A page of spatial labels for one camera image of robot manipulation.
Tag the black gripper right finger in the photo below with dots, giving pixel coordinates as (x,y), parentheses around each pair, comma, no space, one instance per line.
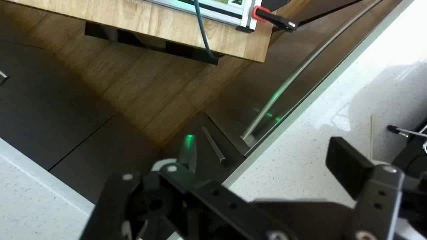
(378,195)

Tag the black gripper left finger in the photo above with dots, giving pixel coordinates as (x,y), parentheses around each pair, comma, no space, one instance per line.
(134,204)

